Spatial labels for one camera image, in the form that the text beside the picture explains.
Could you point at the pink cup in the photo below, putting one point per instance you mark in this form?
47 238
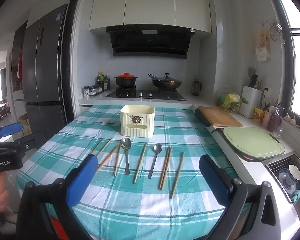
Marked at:
266 120

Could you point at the wooden cutting board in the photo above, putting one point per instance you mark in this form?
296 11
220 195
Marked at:
222 116

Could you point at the teal checkered tablecloth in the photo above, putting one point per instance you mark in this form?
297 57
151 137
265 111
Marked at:
140 217

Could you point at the steel sink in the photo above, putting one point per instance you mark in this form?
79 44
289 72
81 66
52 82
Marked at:
275 166

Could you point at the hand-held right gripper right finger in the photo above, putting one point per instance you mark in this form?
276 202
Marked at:
215 180

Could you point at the large metal spoon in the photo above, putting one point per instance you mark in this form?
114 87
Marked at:
126 143

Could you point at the cream ribbed utensil holder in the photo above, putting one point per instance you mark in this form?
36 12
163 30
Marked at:
130 130

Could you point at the black clay pot red lid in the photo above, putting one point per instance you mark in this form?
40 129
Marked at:
125 79

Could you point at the small dark sauce bottle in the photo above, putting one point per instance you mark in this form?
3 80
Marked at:
106 83

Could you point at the yellow green plastic bag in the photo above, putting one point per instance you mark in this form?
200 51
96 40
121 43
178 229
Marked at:
230 99

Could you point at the white label spice jar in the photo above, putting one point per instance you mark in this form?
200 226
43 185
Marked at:
86 93

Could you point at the glass french press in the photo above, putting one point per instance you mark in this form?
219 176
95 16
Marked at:
195 88

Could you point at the wall calendar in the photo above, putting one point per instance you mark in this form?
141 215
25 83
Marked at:
263 45

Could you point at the white bowl blue rim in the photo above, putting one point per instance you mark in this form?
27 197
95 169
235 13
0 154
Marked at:
295 173

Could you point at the teal dish cloth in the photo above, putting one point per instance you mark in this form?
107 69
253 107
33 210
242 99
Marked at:
297 196

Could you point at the black gas cooktop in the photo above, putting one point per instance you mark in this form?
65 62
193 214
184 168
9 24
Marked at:
160 95

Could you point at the green cutting board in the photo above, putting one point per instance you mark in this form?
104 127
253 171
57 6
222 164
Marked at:
252 141

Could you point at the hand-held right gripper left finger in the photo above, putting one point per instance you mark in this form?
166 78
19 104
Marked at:
82 177

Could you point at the grey refrigerator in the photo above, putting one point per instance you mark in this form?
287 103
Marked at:
45 80

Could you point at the cardboard box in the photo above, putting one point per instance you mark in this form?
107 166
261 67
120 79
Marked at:
26 125

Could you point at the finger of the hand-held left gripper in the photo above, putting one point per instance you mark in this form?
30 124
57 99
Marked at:
30 142
11 129

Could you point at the clear drinking glass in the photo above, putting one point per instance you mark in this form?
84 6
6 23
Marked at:
278 132

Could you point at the garlic bulbs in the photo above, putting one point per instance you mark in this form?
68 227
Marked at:
290 120

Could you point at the yellow printed cup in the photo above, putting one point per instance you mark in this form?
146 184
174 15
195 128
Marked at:
258 115

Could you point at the tall dark sauce bottle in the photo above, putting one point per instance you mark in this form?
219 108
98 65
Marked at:
100 78

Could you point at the black range hood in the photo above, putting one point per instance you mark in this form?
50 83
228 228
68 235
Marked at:
150 45

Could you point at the white knife block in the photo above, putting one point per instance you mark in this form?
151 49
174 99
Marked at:
248 102

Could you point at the red hanging decoration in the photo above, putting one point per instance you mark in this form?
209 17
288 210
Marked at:
20 67

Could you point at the dark wok with lid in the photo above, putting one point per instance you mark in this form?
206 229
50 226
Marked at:
166 82

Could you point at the small metal spoon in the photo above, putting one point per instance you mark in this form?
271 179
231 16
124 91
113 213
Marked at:
157 148

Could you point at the wooden chopstick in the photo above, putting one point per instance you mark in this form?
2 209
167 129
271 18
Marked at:
118 157
97 146
140 163
104 147
177 175
164 167
107 158
167 167

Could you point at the black door frame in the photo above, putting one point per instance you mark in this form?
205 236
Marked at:
71 55

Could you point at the white wall cabinet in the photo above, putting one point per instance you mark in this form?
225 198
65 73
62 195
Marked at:
150 2

